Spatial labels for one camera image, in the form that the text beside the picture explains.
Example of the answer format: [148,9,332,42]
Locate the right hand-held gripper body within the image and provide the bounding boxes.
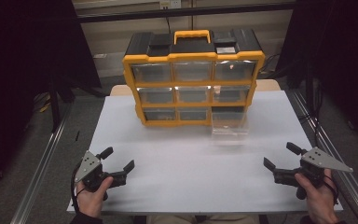
[272,147,354,201]

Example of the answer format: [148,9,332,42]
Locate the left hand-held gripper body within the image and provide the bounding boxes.
[73,150,128,193]

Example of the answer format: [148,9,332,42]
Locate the clear plastic drawer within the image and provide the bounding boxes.
[211,106,251,136]

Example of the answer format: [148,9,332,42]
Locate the yellow black drawer organizer cabinet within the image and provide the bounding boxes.
[122,28,266,128]

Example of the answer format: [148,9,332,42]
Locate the person's left hand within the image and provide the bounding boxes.
[76,175,115,219]

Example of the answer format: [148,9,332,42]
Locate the person's right hand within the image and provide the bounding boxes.
[294,168,340,224]

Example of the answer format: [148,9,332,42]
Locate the white table sheet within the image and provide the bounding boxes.
[66,90,345,216]

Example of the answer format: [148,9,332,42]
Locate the black metal stand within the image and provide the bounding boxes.
[47,74,76,133]

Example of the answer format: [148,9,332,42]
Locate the grid of clear drawers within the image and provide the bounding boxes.
[130,60,257,122]

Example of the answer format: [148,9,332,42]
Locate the black curtain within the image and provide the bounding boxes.
[0,0,103,202]
[274,0,358,153]

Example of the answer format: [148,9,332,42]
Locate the black horizontal bar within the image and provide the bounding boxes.
[75,2,296,24]

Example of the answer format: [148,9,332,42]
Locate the aluminium frame rail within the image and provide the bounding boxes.
[9,104,73,224]
[287,89,358,224]

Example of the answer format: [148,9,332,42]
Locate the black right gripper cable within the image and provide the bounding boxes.
[323,175,340,205]

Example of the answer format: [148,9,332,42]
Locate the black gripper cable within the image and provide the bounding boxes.
[70,167,86,214]
[323,175,340,205]

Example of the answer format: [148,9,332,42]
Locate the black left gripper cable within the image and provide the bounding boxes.
[70,167,86,214]

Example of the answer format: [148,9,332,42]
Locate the yellow floor cable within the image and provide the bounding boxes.
[33,92,52,114]

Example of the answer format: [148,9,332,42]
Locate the black floor cables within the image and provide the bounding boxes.
[256,53,282,79]

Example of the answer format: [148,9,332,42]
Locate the white wall outlet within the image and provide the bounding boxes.
[159,0,183,10]

